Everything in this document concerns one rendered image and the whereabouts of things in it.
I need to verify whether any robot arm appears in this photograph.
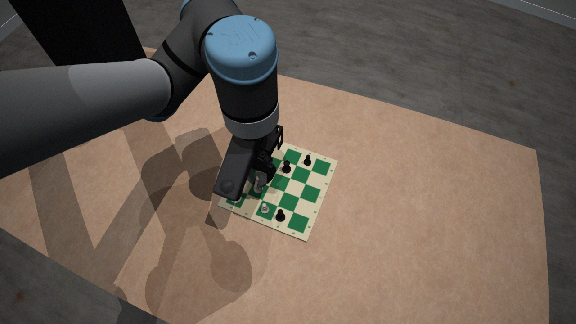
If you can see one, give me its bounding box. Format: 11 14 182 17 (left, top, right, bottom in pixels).
0 0 279 201

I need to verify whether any green and cream chessboard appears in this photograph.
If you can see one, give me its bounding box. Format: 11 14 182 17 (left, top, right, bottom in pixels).
218 142 338 242

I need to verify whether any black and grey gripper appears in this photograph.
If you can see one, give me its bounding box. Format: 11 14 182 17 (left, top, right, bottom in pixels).
240 125 283 188

